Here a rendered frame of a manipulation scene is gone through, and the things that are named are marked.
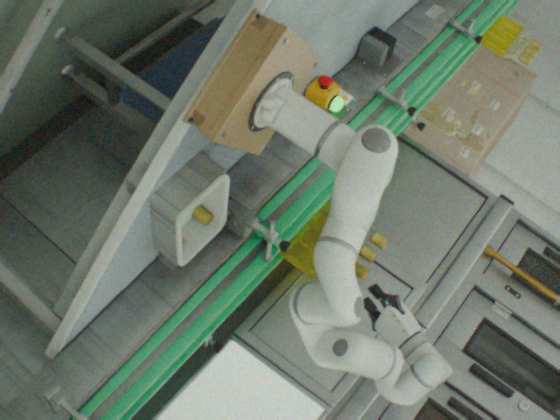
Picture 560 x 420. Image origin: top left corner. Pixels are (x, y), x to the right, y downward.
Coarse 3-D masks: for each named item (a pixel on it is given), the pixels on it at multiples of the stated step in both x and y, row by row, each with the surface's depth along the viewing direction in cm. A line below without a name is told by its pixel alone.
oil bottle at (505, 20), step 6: (498, 18) 250; (504, 18) 251; (504, 24) 249; (510, 24) 249; (516, 24) 250; (516, 30) 248; (522, 30) 248; (522, 36) 248; (528, 36) 249; (528, 42) 249; (534, 42) 248; (540, 42) 248; (534, 48) 248; (540, 48) 247
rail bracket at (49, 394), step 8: (48, 384) 153; (56, 384) 143; (40, 392) 152; (48, 392) 142; (56, 392) 142; (40, 400) 151; (48, 400) 142; (56, 400) 142; (64, 400) 143; (56, 408) 147; (64, 408) 142; (72, 408) 142; (80, 416) 136
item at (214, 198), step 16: (224, 176) 158; (208, 192) 155; (224, 192) 164; (192, 208) 152; (208, 208) 174; (224, 208) 169; (176, 224) 152; (192, 224) 174; (224, 224) 175; (176, 240) 157; (192, 240) 172; (208, 240) 173; (192, 256) 170
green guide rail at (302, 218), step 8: (504, 8) 250; (496, 16) 246; (488, 24) 242; (480, 32) 239; (472, 40) 236; (464, 48) 233; (456, 56) 230; (448, 64) 227; (440, 72) 224; (432, 80) 221; (424, 88) 219; (416, 96) 216; (408, 104) 214; (400, 112) 212; (392, 120) 209; (400, 120) 210; (392, 128) 208; (328, 192) 192; (320, 200) 190; (312, 208) 189; (304, 216) 187; (264, 224) 184; (296, 224) 185; (256, 232) 183; (288, 232) 184
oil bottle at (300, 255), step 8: (296, 240) 187; (304, 240) 187; (296, 248) 186; (304, 248) 186; (312, 248) 186; (288, 256) 187; (296, 256) 185; (304, 256) 185; (312, 256) 185; (296, 264) 188; (304, 264) 185; (312, 264) 184; (312, 272) 185
